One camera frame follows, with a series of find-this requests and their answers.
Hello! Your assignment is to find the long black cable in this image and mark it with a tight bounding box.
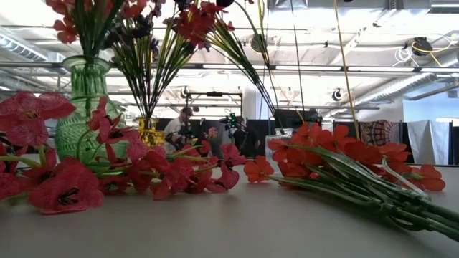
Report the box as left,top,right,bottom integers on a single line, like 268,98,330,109
290,0,306,123

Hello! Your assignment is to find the person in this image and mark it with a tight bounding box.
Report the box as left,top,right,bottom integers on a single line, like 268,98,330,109
163,106,197,153

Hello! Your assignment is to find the black background rig frame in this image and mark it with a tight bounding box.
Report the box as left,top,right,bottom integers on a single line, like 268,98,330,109
184,90,245,121

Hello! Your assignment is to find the purple artificial flower bunch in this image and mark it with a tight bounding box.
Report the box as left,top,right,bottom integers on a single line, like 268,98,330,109
102,0,166,121

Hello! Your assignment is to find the red artificial flower bunch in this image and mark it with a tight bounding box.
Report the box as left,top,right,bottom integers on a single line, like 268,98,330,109
290,121,448,193
243,138,459,243
44,0,148,60

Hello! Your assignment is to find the clear glass vase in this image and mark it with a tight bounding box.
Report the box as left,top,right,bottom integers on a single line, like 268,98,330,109
265,127,295,169

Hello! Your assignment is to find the silver ceiling duct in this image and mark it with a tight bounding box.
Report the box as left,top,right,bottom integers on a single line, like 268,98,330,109
353,49,459,107
0,34,47,62

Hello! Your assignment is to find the colourful mandala tapestry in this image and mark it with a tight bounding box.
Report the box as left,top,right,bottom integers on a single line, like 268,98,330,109
359,120,402,148

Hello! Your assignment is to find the ceiling light strip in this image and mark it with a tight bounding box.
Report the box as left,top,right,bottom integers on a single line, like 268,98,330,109
200,63,459,73

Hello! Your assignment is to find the black room divider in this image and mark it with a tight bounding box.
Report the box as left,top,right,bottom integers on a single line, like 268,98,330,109
153,117,273,158

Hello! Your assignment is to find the yellow cable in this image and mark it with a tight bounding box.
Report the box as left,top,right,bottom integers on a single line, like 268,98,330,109
333,0,361,141

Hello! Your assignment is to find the white hanging sheet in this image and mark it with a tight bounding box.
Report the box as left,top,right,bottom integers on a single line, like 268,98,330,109
407,120,453,166

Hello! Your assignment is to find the green glass vase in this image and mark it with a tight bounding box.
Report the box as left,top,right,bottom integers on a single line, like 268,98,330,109
54,55,126,164

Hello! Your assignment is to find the amber glass vase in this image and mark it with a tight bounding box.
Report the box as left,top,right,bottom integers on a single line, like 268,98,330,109
137,116,166,148

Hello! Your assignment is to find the black background robot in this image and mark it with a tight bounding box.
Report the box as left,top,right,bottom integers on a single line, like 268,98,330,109
219,113,262,158

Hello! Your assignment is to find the pink artificial flower bunch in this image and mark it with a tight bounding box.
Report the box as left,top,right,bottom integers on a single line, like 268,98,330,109
171,0,284,130
0,90,248,216

